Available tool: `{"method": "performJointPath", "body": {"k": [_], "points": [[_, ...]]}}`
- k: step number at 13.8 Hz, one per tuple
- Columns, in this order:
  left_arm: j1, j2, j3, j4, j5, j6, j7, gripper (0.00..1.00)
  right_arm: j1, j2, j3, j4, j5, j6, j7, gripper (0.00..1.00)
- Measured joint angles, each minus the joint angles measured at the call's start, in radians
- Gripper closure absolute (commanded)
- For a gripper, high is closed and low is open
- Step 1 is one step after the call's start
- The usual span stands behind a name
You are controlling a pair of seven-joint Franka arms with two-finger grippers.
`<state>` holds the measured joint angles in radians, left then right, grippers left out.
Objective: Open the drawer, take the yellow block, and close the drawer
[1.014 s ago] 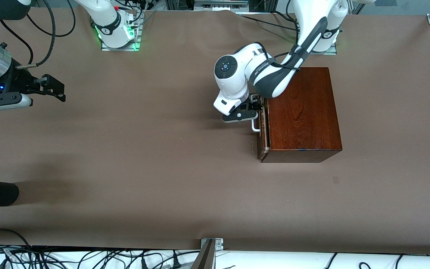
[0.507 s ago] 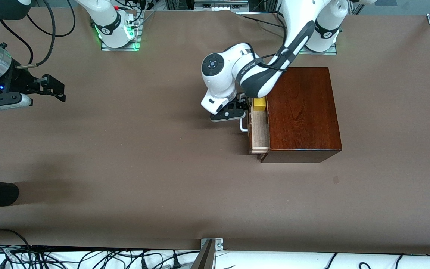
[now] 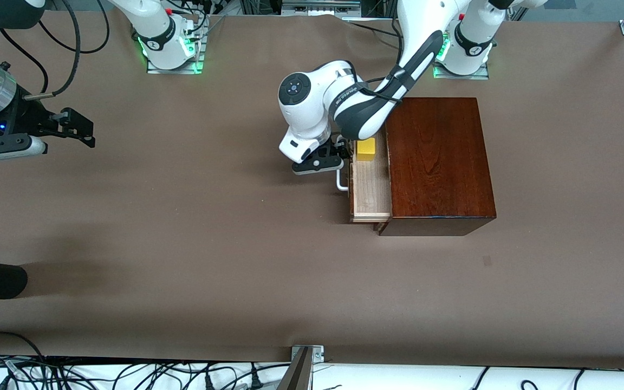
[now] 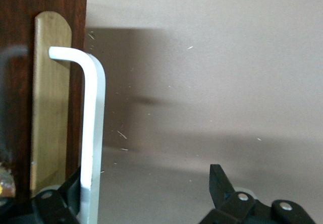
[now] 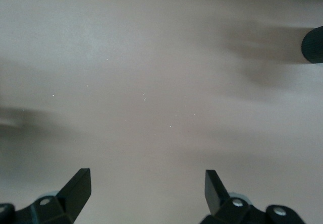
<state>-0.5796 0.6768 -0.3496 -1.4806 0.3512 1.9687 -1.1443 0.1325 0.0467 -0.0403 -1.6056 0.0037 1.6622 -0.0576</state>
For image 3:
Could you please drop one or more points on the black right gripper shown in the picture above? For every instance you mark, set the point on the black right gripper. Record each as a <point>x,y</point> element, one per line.
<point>26,117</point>

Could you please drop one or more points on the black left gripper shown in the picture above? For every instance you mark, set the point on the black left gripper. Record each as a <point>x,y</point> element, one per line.
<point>341,146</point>

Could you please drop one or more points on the yellow cube block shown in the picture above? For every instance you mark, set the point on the yellow cube block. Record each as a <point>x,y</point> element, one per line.
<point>366,147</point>

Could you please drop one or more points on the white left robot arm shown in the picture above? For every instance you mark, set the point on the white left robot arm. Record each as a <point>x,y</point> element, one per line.
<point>312,108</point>

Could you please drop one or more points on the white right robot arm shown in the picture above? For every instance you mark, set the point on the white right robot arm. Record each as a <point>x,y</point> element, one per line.
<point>160,32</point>

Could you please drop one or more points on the dark brown wooden cabinet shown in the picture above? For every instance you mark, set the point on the dark brown wooden cabinet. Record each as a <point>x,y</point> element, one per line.
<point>436,162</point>

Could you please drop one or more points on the brown table cover sheet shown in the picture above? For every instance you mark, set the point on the brown table cover sheet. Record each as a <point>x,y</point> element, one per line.
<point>182,216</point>

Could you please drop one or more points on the grey equipment box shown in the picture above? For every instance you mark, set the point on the grey equipment box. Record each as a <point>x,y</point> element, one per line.
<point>320,6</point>

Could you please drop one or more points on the slanted aluminium extrusion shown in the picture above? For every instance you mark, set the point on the slanted aluminium extrusion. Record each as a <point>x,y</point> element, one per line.
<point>515,13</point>

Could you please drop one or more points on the black power plug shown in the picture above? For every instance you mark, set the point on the black power plug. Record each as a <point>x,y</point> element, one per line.
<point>256,382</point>
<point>209,382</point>

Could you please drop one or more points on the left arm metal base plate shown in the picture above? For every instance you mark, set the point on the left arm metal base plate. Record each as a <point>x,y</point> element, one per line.
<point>461,76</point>

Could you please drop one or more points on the silver mounting bracket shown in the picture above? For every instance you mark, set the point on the silver mounting bracket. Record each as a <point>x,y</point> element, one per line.
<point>317,352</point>

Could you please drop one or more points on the dark slanted mount beam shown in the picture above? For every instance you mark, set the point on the dark slanted mount beam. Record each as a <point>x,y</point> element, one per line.
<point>296,376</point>

